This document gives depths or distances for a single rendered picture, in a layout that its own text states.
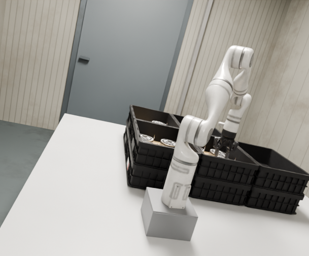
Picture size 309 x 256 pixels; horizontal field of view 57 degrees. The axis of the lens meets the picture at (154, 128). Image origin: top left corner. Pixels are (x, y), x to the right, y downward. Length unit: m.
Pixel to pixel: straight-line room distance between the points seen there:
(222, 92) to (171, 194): 0.41
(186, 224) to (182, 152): 0.26
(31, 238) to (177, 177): 0.50
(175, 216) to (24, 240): 0.48
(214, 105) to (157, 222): 0.45
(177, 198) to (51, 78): 3.10
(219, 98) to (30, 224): 0.76
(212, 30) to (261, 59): 0.84
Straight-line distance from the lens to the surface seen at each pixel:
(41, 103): 4.01
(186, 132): 0.97
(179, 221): 1.06
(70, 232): 1.01
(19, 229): 1.01
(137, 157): 1.29
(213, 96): 1.06
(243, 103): 1.50
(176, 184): 1.02
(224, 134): 1.53
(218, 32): 4.11
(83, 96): 3.86
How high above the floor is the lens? 1.31
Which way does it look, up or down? 14 degrees down
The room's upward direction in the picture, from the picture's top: 15 degrees clockwise
